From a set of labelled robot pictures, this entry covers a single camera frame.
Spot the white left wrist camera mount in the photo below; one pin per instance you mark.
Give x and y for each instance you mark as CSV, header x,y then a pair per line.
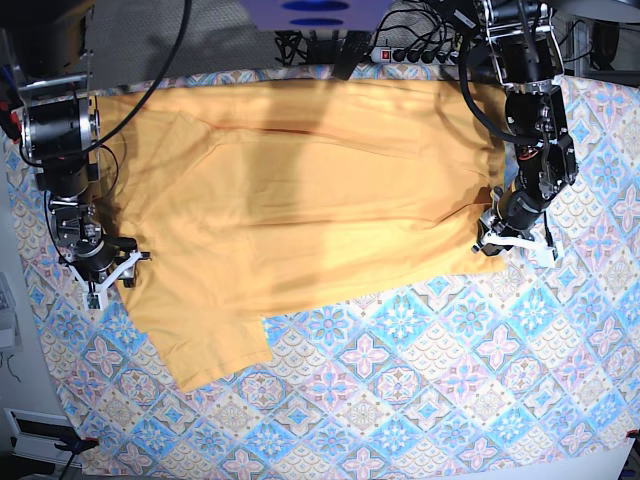
x,y
551,252

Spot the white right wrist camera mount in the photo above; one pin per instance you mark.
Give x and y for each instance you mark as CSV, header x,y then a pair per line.
x,y
96,284

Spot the white power strip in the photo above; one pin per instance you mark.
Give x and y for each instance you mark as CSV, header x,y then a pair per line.
x,y
391,55

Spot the patterned blue tile tablecloth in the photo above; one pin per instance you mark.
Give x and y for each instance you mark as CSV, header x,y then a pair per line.
x,y
454,374

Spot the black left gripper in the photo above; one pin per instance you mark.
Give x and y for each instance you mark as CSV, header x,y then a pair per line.
x,y
507,223

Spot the yellow T-shirt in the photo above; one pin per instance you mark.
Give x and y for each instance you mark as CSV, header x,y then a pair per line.
x,y
270,198

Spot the black clamp bottom left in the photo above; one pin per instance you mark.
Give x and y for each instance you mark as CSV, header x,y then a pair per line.
x,y
74,444

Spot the black red table clamp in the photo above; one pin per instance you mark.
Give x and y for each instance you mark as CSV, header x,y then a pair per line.
x,y
13,108

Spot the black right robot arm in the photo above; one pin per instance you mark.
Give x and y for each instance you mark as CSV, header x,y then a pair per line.
x,y
48,111

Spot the blue base panel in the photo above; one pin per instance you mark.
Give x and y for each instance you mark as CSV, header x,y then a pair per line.
x,y
277,15

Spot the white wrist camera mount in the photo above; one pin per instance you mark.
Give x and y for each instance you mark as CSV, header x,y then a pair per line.
x,y
96,284
551,252

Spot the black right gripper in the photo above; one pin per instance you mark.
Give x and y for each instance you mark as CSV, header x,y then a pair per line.
x,y
100,254

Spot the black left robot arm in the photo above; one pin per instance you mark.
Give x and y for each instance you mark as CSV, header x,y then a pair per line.
x,y
527,60

